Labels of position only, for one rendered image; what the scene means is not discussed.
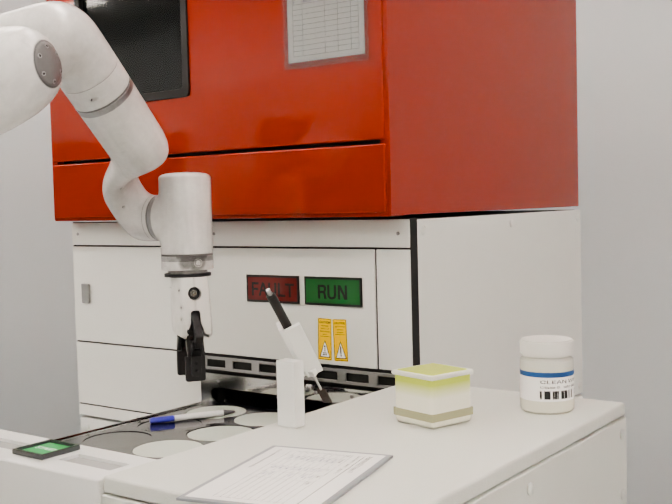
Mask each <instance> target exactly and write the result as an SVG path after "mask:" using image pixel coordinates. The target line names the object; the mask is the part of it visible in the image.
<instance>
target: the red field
mask: <svg viewBox="0 0 672 504"><path fill-rule="evenodd" d="M268 288H270V290H271V291H272V292H275V294H276V296H277V297H278V299H279V301H292V302H297V280H296V278H270V277H248V299H253V300H268V299H267V297H266V296H267V292H266V289H268Z"/></svg>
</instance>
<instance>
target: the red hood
mask: <svg viewBox="0 0 672 504"><path fill-rule="evenodd" d="M46 1H61V2H65V3H69V4H71V5H74V6H76V7H77V8H79V9H81V10H82V11H83V12H85V13H86V14H87V15H88V16H89V17H90V18H91V19H92V20H93V21H94V23H95V24H96V25H97V27H98V28H99V30H100V31H101V33H102V34H103V36H104V37H105V39H106V40H107V42H108V43H109V45H110V47H111V48H112V50H113V51H114V53H115V55H116V56H117V58H118V59H119V61H120V62H121V64H122V66H123V67H124V69H125V70H126V72H127V73H128V75H129V77H130V78H131V80H132V81H133V83H134V85H135V86H136V88H137V89H138V91H139V93H140V94H141V96H142V98H143V99H144V101H145V103H146V104H147V106H148V107H149V109H150V111H151V112H152V114H153V115H154V117H155V119H156V120H157V122H158V123H159V125H160V127H161V128H162V130H163V132H164V134H165V137H166V139H167V142H168V148H169V152H168V156H167V158H166V160H165V162H164V163H163V164H162V165H161V166H159V167H158V168H156V169H155V170H153V171H151V172H149V173H147V174H144V175H141V176H139V177H138V178H139V180H140V182H141V184H142V185H143V187H144V188H145V190H146V191H147V192H149V193H150V194H152V195H158V192H159V189H158V177H159V176H160V175H163V174H166V173H175V172H201V173H206V174H208V175H210V176H211V198H212V219H259V218H331V217H393V216H405V215H413V214H433V213H453V212H473V211H493V210H513V209H534V208H554V207H574V206H579V199H578V120H577V41H576V0H46ZM50 117H51V142H52V166H53V190H54V215H55V221H116V219H115V217H114V216H113V214H112V213H111V211H110V210H109V208H108V206H107V205H106V202H105V200H104V197H103V191H102V186H103V179H104V176H105V173H106V171H107V168H108V166H109V164H110V161H111V158H110V157H109V155H108V154H107V152H106V151H105V149H104V148H103V147H102V145H101V144H100V142H99V141H98V140H97V138H96V137H95V135H94V134H93V133H92V131H91V130H90V129H89V127H88V126H87V124H86V123H85V122H84V120H83V119H82V118H81V116H80V115H79V113H78V112H77V111H76V109H75V108H74V106H73V105H72V104H71V102H70V101H69V99H68V98H67V97H66V95H65V94H64V92H63V91H62V89H61V88H59V91H58V93H57V94H56V96H55V97H54V99H53V100H52V101H51V102H50Z"/></svg>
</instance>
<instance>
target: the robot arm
mask: <svg viewBox="0 0 672 504"><path fill-rule="evenodd" d="M59 88H61V89H62V91H63V92H64V94H65V95H66V97H67V98H68V99H69V101H70V102H71V104H72V105H73V106H74V108H75V109H76V111H77V112H78V113H79V115H80V116H81V118H82V119H83V120H84V122H85V123H86V124H87V126H88V127H89V129H90V130H91V131H92V133H93V134H94V135H95V137H96V138H97V140H98V141H99V142H100V144H101V145H102V147H103V148H104V149H105V151H106V152H107V154H108V155H109V157H110V158H111V161H110V164H109V166H108V168H107V171H106V173H105V176H104V179H103V186H102V191H103V197H104V200H105V202H106V205H107V206H108V208H109V210H110V211H111V213H112V214H113V216H114V217H115V219H116V220H117V221H118V223H119V224H120V225H121V227H122V228H123V229H124V230H125V231H126V232H127V233H128V234H129V235H130V236H131V237H133V238H135V239H137V240H141V241H159V242H160V246H161V270H162V271H168V273H165V274H164V277H167V278H168V277H169V278H171V318H172V329H173V332H174V333H175V334H177V374H178V375H185V379H186V381H187V382H193V381H204V380H205V379H206V368H205V350H204V341H203V339H204V336H205V337H210V336H211V335H212V320H211V307H210V295H209V287H208V280H207V276H211V272H208V271H207V270H208V269H213V268H214V259H213V229H212V198H211V176H210V175H208V174H206V173H201V172H175V173H166V174H163V175H160V176H159V177H158V189H159V192H158V195H152V194H150V193H149V192H147V191H146V190H145V188H144V187H143V185H142V184H141V182H140V180H139V178H138V177H139V176H141V175H144V174H147V173H149V172H151V171H153V170H155V169H156V168H158V167H159V166H161V165H162V164H163V163H164V162H165V160H166V158H167V156H168V152H169V148H168V142H167V139H166V137H165V134H164V132H163V130H162V128H161V127H160V125H159V123H158V122H157V120H156V119H155V117H154V115H153V114H152V112H151V111H150V109H149V107H148V106H147V104H146V103H145V101H144V99H143V98H142V96H141V94H140V93H139V91H138V89H137V88H136V86H135V85H134V83H133V81H132V80H131V78H130V77H129V75H128V73H127V72H126V70H125V69H124V67H123V66H122V64H121V62H120V61H119V59H118V58H117V56H116V55H115V53H114V51H113V50H112V48H111V47H110V45H109V43H108V42H107V40H106V39H105V37H104V36H103V34H102V33H101V31H100V30H99V28H98V27H97V25H96V24H95V23H94V21H93V20H92V19H91V18H90V17H89V16H88V15H87V14H86V13H85V12H83V11H82V10H81V9H79V8H77V7H76V6H74V5H71V4H69V3H65V2H61V1H46V2H40V3H36V4H32V5H29V6H26V7H23V8H19V9H16V10H13V11H9V12H6V13H3V14H0V135H2V134H4V133H6V132H8V131H10V130H12V129H13V128H15V127H17V126H19V125H21V124H22V123H24V122H26V121H27V120H29V119H31V118H32V117H34V116H35V115H36V114H38V113H39V112H40V111H42V110H43V109H44V108H45V107H46V106H47V105H48V104H49V103H50V102H51V101H52V100H53V99H54V97H55V96H56V94H57V93H58V91H59Z"/></svg>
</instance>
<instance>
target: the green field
mask: <svg viewBox="0 0 672 504"><path fill-rule="evenodd" d="M306 302H312V303H332V304H351V305H360V292H359V280H331V279H306Z"/></svg>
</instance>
